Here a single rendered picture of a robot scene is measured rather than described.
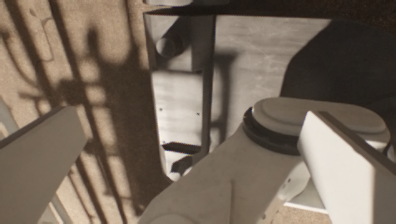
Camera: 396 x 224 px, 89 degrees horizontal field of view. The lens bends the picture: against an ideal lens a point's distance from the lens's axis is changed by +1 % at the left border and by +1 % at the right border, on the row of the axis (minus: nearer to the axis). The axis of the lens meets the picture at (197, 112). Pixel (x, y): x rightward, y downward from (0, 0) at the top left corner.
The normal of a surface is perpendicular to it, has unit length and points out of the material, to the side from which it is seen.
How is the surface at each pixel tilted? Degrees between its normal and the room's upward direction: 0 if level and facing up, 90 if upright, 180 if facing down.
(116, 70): 0
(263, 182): 90
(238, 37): 0
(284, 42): 0
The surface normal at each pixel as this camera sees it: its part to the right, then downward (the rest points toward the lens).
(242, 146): 0.01, -0.85
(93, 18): -0.22, 0.51
